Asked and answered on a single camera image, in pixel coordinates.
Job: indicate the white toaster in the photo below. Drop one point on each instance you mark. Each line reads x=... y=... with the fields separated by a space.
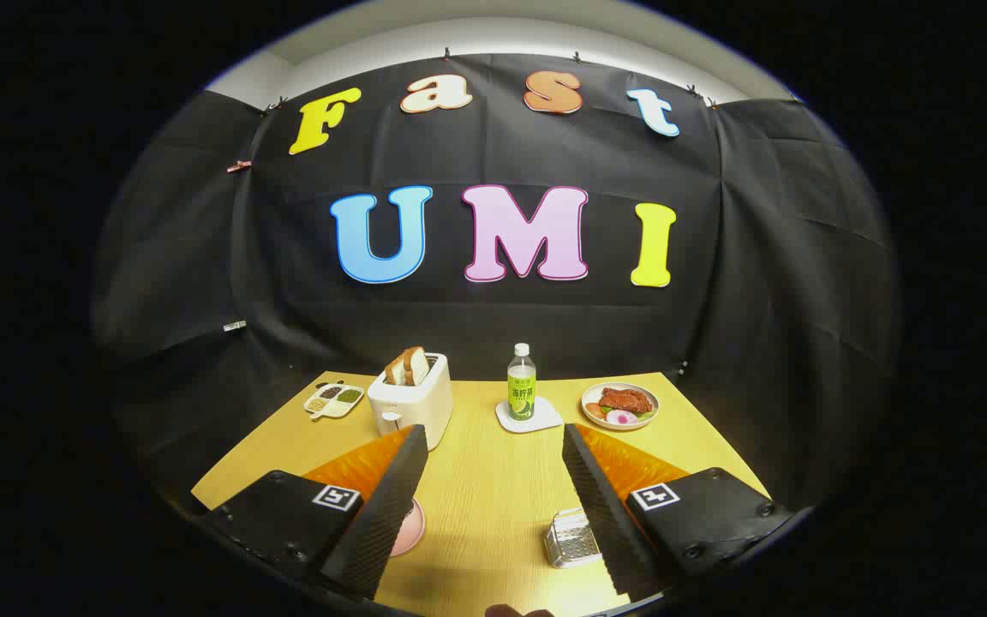
x=412 y=407

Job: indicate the red cloth clip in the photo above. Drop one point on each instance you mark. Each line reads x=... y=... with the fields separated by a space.
x=239 y=165

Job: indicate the white oval food plate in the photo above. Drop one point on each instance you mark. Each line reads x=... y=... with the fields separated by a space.
x=589 y=401

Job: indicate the red-brown meat piece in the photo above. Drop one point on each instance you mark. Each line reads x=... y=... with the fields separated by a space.
x=626 y=399

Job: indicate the green label drink bottle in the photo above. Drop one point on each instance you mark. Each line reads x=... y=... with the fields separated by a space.
x=521 y=386

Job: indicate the white divided condiment dish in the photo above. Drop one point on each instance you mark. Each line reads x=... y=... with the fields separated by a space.
x=335 y=400

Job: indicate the pink round plate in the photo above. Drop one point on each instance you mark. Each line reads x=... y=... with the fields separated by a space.
x=410 y=531

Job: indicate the large toast bread slice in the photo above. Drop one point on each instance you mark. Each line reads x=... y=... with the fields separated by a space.
x=417 y=364

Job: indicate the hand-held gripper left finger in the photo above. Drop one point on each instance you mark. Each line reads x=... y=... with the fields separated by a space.
x=378 y=523

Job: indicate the white square coaster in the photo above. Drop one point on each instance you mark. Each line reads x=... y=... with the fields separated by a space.
x=545 y=418

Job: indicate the small toast bread slice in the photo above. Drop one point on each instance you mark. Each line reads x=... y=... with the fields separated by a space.
x=394 y=372

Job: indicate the pink round food slice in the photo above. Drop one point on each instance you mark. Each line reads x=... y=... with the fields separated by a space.
x=622 y=418

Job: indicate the perforated metal basket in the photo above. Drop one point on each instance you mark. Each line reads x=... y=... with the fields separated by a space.
x=571 y=542

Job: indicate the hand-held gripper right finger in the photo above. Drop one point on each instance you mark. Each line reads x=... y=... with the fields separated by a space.
x=609 y=523

